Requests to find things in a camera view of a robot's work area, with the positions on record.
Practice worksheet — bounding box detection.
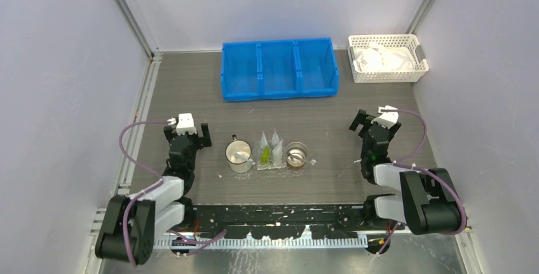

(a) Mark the white-inside mug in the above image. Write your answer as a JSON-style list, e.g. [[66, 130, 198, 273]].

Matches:
[[225, 134, 254, 174]]

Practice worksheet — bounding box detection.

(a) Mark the white plastic basket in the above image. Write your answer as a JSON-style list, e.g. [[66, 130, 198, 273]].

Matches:
[[348, 34, 430, 83]]

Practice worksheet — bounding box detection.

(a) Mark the green toothpaste tube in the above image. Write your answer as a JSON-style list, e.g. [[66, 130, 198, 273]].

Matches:
[[260, 146, 271, 165]]

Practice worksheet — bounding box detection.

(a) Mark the clear acrylic toothbrush holder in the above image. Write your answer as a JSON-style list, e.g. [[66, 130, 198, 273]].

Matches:
[[254, 144, 287, 170]]

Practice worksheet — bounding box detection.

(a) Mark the white toothpaste tube red cap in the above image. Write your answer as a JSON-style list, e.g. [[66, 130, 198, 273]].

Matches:
[[271, 129, 280, 147]]

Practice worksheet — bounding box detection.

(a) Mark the steel cup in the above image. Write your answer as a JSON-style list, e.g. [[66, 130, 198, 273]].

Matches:
[[285, 142, 309, 168]]

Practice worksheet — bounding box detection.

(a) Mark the blue three-compartment bin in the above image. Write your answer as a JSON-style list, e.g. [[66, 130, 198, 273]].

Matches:
[[220, 38, 339, 102]]

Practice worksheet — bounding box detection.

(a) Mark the white toothpaste tube teal cap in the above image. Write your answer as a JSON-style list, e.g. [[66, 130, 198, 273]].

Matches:
[[259, 132, 269, 152]]

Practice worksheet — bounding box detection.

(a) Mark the white toothpaste tube orange cap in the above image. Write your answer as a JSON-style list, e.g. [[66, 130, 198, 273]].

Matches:
[[272, 140, 283, 166]]

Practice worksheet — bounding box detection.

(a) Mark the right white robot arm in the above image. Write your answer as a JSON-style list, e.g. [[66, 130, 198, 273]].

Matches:
[[349, 106, 467, 235]]

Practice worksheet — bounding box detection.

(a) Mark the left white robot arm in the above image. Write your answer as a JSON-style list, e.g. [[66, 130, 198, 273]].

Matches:
[[94, 118, 212, 267]]

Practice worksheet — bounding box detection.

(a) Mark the white cloth in basket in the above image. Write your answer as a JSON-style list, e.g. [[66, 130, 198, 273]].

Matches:
[[354, 42, 416, 72]]

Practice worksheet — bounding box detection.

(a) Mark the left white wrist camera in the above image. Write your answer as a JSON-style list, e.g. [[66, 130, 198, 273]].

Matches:
[[167, 113, 198, 135]]

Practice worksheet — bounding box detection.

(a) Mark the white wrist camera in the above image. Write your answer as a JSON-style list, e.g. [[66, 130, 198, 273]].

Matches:
[[167, 113, 198, 135], [372, 106, 399, 129]]

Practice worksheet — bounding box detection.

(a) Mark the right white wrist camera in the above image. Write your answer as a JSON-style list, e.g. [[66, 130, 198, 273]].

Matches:
[[372, 106, 399, 129]]

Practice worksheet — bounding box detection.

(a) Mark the aluminium frame extrusion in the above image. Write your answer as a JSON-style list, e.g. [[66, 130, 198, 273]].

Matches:
[[153, 231, 390, 253]]

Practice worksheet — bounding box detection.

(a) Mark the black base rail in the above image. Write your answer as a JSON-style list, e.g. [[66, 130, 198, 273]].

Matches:
[[172, 203, 396, 240]]

